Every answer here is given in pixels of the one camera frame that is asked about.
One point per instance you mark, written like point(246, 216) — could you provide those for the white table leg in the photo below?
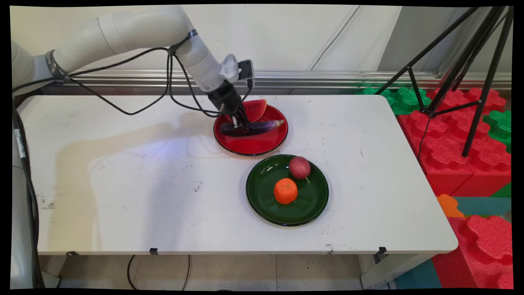
point(389, 272)

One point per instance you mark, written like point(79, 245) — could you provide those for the black table clamp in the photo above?
point(382, 250)
point(153, 250)

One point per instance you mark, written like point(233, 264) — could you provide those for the dark green round plate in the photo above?
point(266, 196)

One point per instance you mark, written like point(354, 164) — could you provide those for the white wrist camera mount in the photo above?
point(229, 67)

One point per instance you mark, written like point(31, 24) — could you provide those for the black tripod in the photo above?
point(475, 53)

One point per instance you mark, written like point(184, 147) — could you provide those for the green foam block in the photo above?
point(403, 100)
point(500, 127)

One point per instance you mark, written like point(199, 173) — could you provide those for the watermelon slice toy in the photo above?
point(256, 110)

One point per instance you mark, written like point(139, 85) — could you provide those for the large red foam block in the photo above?
point(450, 155)

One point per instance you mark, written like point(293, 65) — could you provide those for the orange mandarin toy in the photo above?
point(285, 191)

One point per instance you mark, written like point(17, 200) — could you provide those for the grey robot pedestal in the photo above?
point(18, 229)

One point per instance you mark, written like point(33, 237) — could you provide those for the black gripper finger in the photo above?
point(235, 121)
point(245, 123)

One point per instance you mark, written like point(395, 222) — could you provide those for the teal foam mat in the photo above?
point(483, 206)

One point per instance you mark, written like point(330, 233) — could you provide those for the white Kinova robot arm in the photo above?
point(123, 32)

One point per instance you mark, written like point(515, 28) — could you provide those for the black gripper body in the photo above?
point(226, 98)

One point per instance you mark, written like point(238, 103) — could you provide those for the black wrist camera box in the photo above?
point(246, 70)

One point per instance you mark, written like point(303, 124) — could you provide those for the purple eggplant toy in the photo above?
point(264, 127)

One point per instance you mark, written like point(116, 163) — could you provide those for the dark red round fruit toy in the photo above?
point(299, 167)

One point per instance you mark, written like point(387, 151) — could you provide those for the orange foam piece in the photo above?
point(448, 206)

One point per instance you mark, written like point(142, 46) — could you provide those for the red round plate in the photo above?
point(254, 143)

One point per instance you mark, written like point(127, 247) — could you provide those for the aluminium wall rail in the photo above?
point(327, 78)

